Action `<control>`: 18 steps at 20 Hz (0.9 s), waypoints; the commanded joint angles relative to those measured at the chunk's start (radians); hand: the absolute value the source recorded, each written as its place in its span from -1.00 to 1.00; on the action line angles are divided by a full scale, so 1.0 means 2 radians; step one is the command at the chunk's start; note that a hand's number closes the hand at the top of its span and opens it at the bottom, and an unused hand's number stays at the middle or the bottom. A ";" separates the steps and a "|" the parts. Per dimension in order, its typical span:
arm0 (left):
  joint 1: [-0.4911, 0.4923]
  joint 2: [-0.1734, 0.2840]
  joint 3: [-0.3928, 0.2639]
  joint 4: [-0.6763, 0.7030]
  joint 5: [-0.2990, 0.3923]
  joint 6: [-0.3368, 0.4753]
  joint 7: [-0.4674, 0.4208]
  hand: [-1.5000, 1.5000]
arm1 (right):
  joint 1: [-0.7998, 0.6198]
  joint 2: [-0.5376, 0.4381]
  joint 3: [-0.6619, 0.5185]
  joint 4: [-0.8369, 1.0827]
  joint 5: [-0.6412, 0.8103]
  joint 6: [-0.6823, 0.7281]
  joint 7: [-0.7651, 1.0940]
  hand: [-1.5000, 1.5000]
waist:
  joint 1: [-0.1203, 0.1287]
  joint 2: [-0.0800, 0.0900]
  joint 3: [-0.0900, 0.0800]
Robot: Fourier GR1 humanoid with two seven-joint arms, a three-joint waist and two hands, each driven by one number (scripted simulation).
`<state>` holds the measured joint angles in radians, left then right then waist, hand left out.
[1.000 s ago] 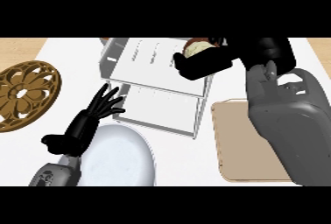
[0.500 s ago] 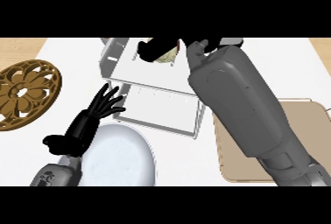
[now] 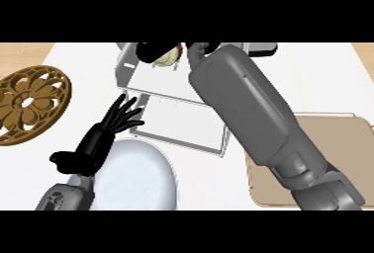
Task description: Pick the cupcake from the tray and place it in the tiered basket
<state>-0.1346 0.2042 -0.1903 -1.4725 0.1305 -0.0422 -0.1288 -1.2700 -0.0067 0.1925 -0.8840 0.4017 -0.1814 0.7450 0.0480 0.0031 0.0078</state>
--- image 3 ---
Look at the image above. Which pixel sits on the grey and black appliance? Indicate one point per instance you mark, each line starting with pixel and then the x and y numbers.
pixel 262 49

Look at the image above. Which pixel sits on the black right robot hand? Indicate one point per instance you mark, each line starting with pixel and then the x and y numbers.
pixel 151 51

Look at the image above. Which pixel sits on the brown ornate round trivet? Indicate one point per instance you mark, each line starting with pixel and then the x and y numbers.
pixel 30 104

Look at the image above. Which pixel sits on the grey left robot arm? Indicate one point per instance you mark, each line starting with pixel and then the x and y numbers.
pixel 62 197

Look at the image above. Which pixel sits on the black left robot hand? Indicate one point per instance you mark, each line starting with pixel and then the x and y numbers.
pixel 95 145

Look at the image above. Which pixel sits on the beige rectangular tray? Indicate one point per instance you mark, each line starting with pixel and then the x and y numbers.
pixel 340 145

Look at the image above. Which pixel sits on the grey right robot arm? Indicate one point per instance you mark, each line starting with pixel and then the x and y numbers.
pixel 243 108

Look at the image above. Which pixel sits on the white round plate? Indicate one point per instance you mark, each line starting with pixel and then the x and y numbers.
pixel 136 178

